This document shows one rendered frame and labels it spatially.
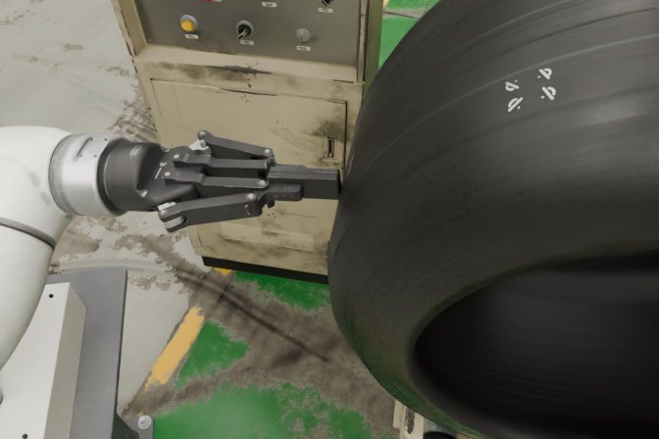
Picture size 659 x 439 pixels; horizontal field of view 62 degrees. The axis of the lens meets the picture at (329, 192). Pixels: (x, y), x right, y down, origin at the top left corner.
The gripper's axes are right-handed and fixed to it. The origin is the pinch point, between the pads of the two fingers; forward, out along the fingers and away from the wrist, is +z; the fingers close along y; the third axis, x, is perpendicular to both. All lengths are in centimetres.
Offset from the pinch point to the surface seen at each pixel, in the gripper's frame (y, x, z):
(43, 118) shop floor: 125, 102, -167
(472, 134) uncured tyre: -7.6, -13.9, 15.5
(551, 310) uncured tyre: 10.5, 38.2, 29.6
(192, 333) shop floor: 37, 116, -67
